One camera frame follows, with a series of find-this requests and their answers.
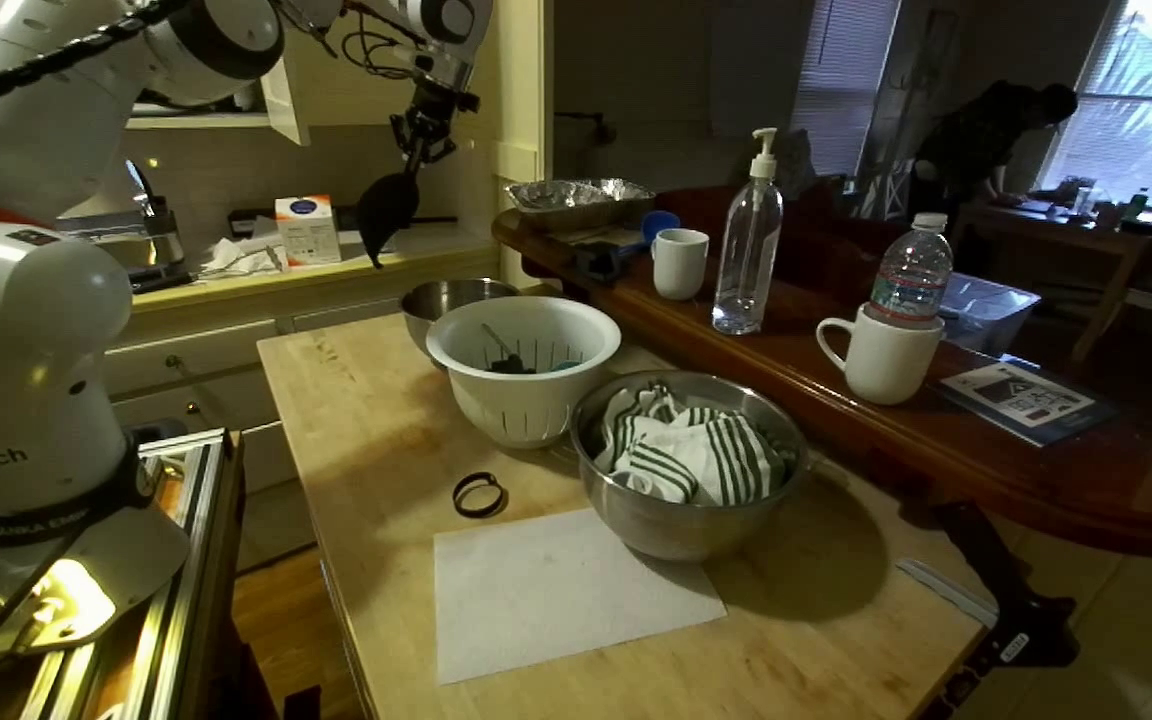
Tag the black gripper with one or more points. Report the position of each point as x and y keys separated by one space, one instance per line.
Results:
x=427 y=124

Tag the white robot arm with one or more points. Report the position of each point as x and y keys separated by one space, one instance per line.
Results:
x=69 y=74

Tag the white colander bowl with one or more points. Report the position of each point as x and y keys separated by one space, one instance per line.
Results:
x=521 y=363

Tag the large steel bowl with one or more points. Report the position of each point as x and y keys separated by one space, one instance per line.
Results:
x=678 y=528

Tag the white box on shelf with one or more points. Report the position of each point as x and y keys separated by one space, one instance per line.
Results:
x=311 y=230

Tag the aluminium foil tray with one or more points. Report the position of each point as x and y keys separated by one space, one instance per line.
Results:
x=607 y=198

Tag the small white cup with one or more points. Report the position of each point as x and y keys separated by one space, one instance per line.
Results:
x=678 y=261

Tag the clear sanitizer pump bottle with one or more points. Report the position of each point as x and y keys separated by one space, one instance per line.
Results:
x=749 y=246

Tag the striped dish cloth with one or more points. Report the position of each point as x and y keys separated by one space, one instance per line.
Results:
x=678 y=448

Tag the white paper sheet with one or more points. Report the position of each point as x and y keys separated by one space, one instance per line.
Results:
x=556 y=587

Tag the plastic water bottle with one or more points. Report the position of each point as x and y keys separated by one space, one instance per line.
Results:
x=914 y=275

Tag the large white mug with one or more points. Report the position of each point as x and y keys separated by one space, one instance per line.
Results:
x=882 y=363

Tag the person in dark clothes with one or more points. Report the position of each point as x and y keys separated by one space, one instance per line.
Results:
x=971 y=147

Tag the clear plastic container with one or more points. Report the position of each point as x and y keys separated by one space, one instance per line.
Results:
x=987 y=314

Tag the booklet on counter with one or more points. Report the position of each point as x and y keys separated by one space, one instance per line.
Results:
x=1026 y=403

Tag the dark wooden counter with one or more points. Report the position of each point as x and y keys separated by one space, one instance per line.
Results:
x=1088 y=491

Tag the black clamp at table edge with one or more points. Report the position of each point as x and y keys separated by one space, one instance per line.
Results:
x=1030 y=629

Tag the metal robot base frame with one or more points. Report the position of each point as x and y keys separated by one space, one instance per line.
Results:
x=129 y=619

